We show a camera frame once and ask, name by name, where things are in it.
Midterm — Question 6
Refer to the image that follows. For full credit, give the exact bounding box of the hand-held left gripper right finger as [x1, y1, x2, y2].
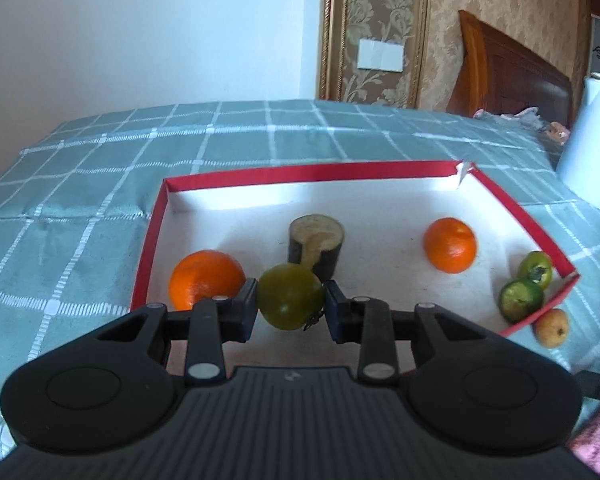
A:
[324, 280, 556, 387]

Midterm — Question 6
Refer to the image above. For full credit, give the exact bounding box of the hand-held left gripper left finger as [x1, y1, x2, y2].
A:
[32, 277, 259, 387]

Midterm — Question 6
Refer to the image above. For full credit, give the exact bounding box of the green tomato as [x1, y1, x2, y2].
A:
[256, 262, 326, 332]

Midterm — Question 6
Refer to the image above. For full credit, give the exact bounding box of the large orange tangerine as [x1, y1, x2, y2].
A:
[169, 250, 247, 312]

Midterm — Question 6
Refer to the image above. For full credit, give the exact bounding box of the pale yellow longan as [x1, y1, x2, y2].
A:
[533, 308, 570, 348]

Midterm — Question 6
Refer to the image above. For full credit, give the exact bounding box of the eggplant piece pale cut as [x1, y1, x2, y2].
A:
[287, 215, 346, 283]

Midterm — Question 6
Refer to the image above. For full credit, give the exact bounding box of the yellow-green tangerine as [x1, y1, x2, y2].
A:
[518, 251, 554, 291]

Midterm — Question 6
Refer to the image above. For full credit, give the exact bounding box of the dark green tangerine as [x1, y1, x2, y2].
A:
[499, 278, 546, 325]

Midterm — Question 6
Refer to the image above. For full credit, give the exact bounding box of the red-rimmed white tray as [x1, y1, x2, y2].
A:
[130, 160, 580, 376]

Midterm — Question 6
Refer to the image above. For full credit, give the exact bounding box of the small orange tangerine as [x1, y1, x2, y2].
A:
[423, 217, 477, 275]

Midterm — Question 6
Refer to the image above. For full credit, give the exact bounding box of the pink patterned cloth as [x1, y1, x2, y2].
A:
[567, 405, 600, 476]

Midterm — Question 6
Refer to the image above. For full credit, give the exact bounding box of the white electric kettle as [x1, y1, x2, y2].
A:
[556, 72, 600, 211]

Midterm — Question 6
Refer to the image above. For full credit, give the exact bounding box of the green checked blanket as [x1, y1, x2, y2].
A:
[0, 99, 600, 461]

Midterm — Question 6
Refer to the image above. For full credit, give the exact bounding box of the pale crumpled garment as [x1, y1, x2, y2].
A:
[472, 106, 571, 145]

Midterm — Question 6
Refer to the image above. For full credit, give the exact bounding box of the wooden headboard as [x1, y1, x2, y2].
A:
[445, 10, 576, 128]

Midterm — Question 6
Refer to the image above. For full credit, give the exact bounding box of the white wall switch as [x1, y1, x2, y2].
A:
[357, 37, 406, 72]

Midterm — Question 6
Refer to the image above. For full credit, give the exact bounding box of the gold framed wall panel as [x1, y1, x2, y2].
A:
[320, 0, 431, 108]

